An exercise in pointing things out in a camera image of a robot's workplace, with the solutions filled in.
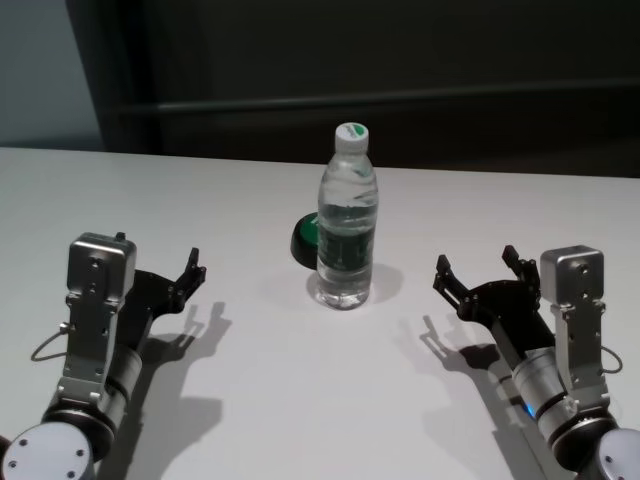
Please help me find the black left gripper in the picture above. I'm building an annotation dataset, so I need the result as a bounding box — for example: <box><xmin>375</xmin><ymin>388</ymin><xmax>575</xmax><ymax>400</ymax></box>
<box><xmin>114</xmin><ymin>230</ymin><xmax>209</xmax><ymax>351</ymax></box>

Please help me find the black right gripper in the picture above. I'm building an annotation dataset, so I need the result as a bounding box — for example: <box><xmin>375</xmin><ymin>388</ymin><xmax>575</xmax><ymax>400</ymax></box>
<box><xmin>433</xmin><ymin>244</ymin><xmax>559</xmax><ymax>359</ymax></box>

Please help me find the clear water bottle green label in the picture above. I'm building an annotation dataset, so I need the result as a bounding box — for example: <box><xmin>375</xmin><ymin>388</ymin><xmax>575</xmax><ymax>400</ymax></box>
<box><xmin>315</xmin><ymin>122</ymin><xmax>377</xmax><ymax>311</ymax></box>

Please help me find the green YES button black base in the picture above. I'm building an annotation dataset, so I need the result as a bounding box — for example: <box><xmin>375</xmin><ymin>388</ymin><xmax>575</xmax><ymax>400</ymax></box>
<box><xmin>289</xmin><ymin>212</ymin><xmax>321</xmax><ymax>274</ymax></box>

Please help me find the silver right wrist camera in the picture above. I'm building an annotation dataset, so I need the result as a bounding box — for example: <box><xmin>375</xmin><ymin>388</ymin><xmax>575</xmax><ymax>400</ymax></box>
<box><xmin>539</xmin><ymin>243</ymin><xmax>612</xmax><ymax>401</ymax></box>

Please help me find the thin left wrist cable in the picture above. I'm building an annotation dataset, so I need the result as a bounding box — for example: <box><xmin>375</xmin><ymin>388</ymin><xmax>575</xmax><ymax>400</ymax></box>
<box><xmin>30</xmin><ymin>323</ymin><xmax>71</xmax><ymax>364</ymax></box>

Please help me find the thin wrist cable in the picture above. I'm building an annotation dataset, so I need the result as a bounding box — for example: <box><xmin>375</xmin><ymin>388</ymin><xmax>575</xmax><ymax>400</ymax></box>
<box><xmin>30</xmin><ymin>323</ymin><xmax>71</xmax><ymax>364</ymax></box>
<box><xmin>602</xmin><ymin>346</ymin><xmax>624</xmax><ymax>375</ymax></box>

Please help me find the thin right wrist cable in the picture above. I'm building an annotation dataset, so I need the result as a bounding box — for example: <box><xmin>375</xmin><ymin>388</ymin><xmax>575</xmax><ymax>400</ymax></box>
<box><xmin>602</xmin><ymin>346</ymin><xmax>624</xmax><ymax>375</ymax></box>

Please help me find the dark vertical frame post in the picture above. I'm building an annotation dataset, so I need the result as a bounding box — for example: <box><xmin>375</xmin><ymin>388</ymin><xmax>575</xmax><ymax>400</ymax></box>
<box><xmin>114</xmin><ymin>0</ymin><xmax>166</xmax><ymax>154</ymax></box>

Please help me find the grey horizontal rail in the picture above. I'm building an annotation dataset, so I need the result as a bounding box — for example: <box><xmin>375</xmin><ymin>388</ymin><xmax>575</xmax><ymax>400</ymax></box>
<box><xmin>157</xmin><ymin>95</ymin><xmax>640</xmax><ymax>112</ymax></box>

